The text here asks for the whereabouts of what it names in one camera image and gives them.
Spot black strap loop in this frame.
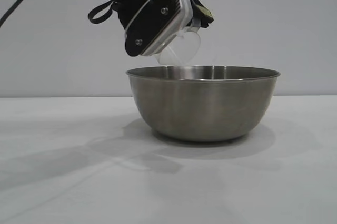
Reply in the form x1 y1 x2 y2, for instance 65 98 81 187
87 0 119 25

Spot stainless steel mixing bowl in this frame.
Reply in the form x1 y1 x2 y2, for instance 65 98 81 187
125 65 281 144

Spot clear plastic measuring cup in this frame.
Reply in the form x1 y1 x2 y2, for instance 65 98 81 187
154 0 202 67

